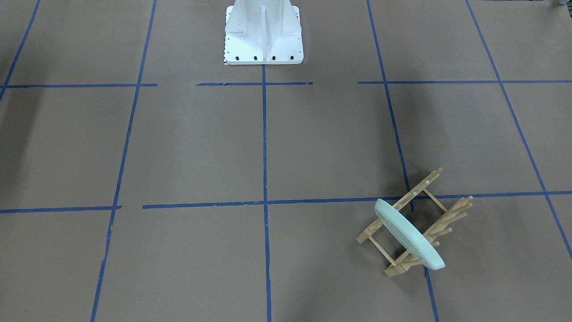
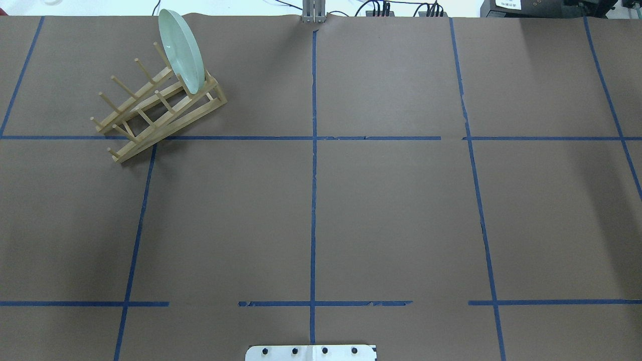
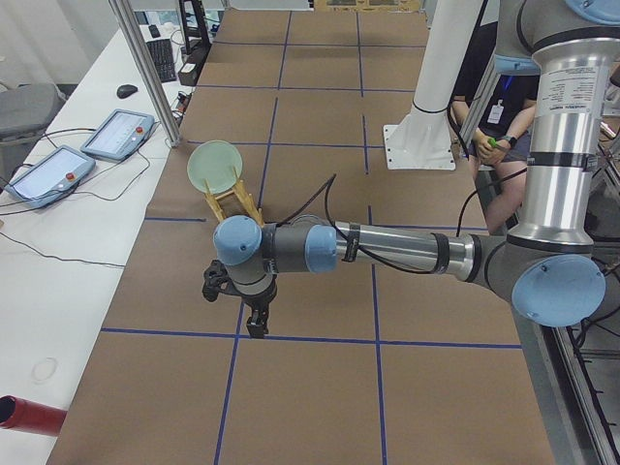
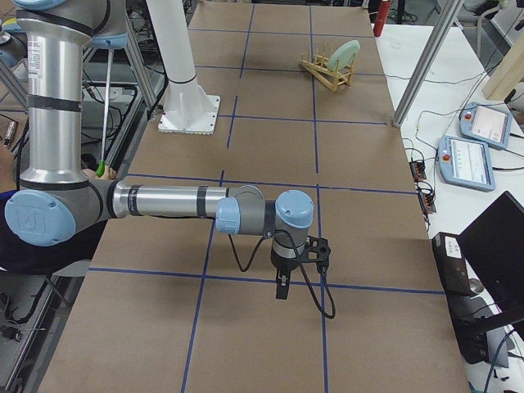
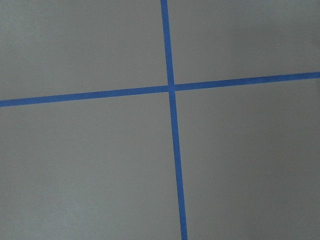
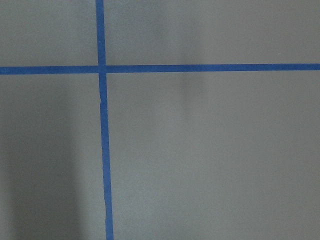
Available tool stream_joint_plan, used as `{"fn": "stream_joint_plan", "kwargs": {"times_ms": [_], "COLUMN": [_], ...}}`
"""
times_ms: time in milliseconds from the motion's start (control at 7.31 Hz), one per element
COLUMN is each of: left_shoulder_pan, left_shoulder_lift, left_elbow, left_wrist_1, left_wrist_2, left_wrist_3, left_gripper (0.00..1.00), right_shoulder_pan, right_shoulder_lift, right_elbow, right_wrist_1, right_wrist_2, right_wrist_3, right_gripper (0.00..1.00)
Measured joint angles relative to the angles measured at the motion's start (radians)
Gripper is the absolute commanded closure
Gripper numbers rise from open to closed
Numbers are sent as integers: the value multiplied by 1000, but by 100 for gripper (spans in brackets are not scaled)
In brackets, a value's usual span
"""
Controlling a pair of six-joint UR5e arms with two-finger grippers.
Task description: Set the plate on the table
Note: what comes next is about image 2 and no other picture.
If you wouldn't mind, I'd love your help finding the brown paper table cover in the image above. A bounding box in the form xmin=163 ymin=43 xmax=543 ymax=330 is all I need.
xmin=2 ymin=14 xmax=640 ymax=360

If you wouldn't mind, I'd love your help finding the black computer box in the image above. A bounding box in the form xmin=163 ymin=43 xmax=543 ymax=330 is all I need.
xmin=479 ymin=1 xmax=617 ymax=19

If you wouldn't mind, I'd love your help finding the wooden dish rack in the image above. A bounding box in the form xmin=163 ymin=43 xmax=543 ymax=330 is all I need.
xmin=90 ymin=43 xmax=228 ymax=163

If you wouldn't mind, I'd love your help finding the pale green plate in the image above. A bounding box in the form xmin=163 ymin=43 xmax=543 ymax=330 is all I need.
xmin=158 ymin=9 xmax=206 ymax=94

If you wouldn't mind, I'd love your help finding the aluminium frame post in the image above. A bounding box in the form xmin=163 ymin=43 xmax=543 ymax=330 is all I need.
xmin=302 ymin=0 xmax=327 ymax=24

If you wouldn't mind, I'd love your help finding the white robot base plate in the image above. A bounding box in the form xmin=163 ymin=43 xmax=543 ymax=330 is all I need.
xmin=245 ymin=344 xmax=378 ymax=360

